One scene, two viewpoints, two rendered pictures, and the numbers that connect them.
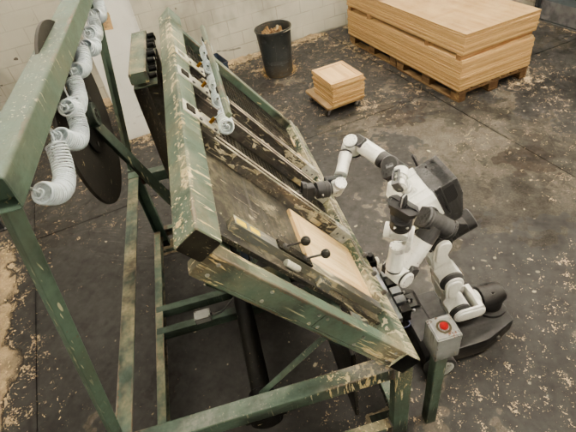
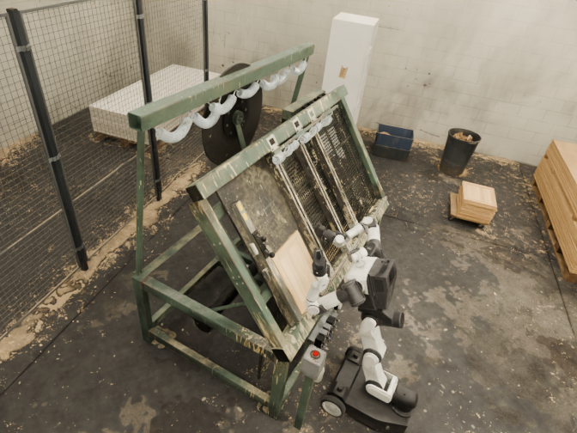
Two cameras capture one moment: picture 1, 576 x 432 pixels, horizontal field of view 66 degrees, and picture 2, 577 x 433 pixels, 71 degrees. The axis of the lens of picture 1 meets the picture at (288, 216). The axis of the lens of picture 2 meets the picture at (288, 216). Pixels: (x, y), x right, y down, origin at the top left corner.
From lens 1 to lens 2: 129 cm
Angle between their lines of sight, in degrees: 24
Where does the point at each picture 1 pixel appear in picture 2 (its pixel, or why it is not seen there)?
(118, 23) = (349, 76)
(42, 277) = (139, 164)
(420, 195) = (361, 272)
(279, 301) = (221, 252)
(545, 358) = not seen: outside the picture
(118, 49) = not seen: hidden behind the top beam
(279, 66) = (451, 165)
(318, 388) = (233, 329)
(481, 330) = (379, 411)
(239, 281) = (207, 225)
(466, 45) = not seen: outside the picture
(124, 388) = (163, 257)
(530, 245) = (489, 408)
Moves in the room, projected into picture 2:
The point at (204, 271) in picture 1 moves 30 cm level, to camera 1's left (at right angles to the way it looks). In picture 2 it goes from (194, 208) to (159, 188)
